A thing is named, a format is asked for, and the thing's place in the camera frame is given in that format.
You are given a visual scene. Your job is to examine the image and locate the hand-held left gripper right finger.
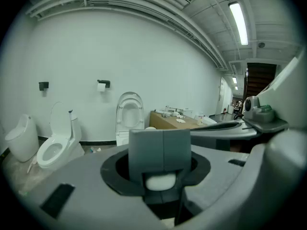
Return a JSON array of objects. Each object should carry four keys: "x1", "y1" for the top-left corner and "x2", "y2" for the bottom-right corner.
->
[{"x1": 163, "y1": 128, "x2": 192, "y2": 190}]

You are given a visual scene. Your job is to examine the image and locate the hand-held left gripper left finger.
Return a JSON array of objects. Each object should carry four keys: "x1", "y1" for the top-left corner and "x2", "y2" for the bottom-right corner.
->
[{"x1": 129, "y1": 129, "x2": 165, "y2": 197}]

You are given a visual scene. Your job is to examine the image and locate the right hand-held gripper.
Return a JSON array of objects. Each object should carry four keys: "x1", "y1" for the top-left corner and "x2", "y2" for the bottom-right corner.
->
[{"x1": 190, "y1": 49, "x2": 307, "y2": 152}]

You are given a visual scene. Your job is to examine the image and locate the white tankless toilet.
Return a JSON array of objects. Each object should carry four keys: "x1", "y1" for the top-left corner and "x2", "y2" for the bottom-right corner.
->
[{"x1": 115, "y1": 91, "x2": 145, "y2": 147}]

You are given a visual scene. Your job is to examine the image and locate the white two-piece toilet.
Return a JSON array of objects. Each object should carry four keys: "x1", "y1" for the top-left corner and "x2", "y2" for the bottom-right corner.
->
[{"x1": 36, "y1": 101, "x2": 85, "y2": 171}]

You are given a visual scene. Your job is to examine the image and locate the white egg-shaped toilet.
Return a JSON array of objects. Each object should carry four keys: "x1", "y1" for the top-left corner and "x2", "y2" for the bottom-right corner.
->
[{"x1": 4, "y1": 114, "x2": 40, "y2": 163}]

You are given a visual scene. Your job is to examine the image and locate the white boxy ceramic fixture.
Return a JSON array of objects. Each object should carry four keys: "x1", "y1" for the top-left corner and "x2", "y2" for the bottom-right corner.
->
[{"x1": 194, "y1": 115, "x2": 218, "y2": 126}]

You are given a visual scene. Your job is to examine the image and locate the large brown cardboard box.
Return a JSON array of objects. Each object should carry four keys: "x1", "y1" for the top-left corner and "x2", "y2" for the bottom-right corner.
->
[{"x1": 149, "y1": 111, "x2": 218, "y2": 130}]

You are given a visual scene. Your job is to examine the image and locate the white door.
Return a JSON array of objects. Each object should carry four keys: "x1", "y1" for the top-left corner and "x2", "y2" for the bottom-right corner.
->
[{"x1": 218, "y1": 77, "x2": 228, "y2": 116}]

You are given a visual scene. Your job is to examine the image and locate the white plastic drain pipe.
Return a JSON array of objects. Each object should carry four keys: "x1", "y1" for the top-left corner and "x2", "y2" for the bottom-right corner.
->
[{"x1": 154, "y1": 108, "x2": 180, "y2": 118}]

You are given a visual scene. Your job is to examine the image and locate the black metal bar fitting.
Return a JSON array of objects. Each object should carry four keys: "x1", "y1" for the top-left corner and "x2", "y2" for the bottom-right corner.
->
[{"x1": 167, "y1": 106, "x2": 193, "y2": 113}]

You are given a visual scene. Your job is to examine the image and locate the dark wooden staircase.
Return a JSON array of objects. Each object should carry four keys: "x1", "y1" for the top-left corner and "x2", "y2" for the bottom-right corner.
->
[{"x1": 244, "y1": 62, "x2": 278, "y2": 100}]

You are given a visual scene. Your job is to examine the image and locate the row of white ceiling pipes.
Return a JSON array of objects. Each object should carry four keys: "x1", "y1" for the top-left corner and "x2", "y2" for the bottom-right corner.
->
[{"x1": 25, "y1": 0, "x2": 228, "y2": 71}]

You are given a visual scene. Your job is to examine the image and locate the gray fisheye camera module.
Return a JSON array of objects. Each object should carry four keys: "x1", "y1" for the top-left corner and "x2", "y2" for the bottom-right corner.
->
[{"x1": 242, "y1": 95, "x2": 261, "y2": 120}]

